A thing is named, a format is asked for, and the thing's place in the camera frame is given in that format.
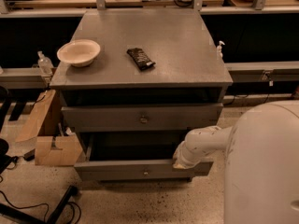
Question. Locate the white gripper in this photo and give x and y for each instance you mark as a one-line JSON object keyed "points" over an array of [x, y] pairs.
{"points": [[186, 159]]}

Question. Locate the grey drawer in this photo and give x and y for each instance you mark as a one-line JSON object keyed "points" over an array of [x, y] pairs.
{"points": [[123, 156], [123, 118]]}

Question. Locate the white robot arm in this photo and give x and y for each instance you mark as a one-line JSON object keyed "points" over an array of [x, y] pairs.
{"points": [[261, 184]]}

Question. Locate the grey top drawer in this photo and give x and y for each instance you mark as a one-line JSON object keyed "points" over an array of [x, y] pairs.
{"points": [[123, 118]]}

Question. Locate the grey drawer cabinet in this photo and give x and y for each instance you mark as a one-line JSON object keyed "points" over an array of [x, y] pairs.
{"points": [[188, 68]]}

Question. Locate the open cardboard box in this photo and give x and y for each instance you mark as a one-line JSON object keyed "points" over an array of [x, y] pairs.
{"points": [[52, 148]]}

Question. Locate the black snack packet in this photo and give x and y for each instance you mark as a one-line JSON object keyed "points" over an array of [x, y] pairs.
{"points": [[140, 58]]}

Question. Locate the white pump bottle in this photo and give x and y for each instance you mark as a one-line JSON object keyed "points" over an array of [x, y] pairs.
{"points": [[219, 48]]}

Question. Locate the white bowl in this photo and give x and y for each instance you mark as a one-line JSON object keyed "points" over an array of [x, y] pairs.
{"points": [[79, 53]]}

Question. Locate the clear sanitizer bottle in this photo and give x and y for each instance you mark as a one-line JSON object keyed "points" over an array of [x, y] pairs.
{"points": [[44, 63]]}

